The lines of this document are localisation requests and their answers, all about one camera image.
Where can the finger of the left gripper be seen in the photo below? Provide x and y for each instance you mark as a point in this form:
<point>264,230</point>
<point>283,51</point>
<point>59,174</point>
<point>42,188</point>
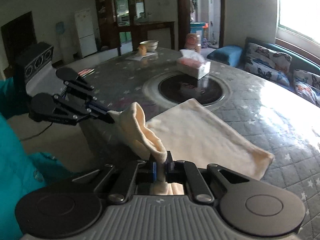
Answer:
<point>78,91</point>
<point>67,110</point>

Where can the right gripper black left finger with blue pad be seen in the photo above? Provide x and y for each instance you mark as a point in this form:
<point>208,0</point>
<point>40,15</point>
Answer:
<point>71,206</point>

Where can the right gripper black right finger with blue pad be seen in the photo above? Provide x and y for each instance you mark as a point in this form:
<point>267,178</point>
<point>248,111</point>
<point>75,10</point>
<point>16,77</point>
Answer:
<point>247,205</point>

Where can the cream beige garment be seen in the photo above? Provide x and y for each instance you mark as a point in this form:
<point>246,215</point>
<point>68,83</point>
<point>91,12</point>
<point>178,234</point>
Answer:
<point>188,132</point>

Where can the water dispenser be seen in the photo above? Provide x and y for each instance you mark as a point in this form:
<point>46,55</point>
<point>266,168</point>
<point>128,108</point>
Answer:
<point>60,31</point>

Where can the white refrigerator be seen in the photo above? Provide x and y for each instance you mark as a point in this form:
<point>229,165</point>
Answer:
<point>85,33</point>

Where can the orange cup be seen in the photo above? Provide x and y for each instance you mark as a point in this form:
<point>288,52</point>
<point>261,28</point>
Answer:
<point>142,50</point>

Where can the white ceramic bowl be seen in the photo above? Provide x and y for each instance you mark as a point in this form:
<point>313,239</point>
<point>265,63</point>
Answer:
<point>150,45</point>

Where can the dark wooden glass cabinet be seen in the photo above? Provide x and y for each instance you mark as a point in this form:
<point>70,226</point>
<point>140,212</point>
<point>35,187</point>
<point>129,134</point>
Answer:
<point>115,19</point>

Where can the round black induction cooktop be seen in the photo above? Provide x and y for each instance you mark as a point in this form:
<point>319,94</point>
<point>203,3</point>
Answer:
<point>182,87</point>

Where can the white tissue box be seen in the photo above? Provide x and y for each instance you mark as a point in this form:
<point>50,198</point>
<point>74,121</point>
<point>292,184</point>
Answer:
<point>193,64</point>

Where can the pink cat thermos jug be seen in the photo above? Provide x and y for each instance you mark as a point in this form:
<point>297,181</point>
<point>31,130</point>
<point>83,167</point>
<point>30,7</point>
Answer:
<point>193,42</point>

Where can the butterfly print pillow right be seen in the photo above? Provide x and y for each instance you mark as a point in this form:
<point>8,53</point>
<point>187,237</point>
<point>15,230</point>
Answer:
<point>307,86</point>

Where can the butterfly print pillow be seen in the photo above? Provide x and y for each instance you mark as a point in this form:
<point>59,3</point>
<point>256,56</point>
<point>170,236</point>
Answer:
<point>307,86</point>
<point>268,64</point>

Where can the blue plastic storage cart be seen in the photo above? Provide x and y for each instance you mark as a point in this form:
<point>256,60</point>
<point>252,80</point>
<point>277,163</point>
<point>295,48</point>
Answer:
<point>200,28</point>

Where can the butterfly print pillow left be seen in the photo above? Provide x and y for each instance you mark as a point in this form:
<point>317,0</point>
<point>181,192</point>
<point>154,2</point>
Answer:
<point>268,64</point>

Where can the teal sofa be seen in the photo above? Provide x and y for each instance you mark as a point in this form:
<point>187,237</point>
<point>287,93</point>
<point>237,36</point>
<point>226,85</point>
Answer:
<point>298,62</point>

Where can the blue cushion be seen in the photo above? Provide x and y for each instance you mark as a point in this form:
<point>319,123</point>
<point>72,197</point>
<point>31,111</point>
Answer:
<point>229,55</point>

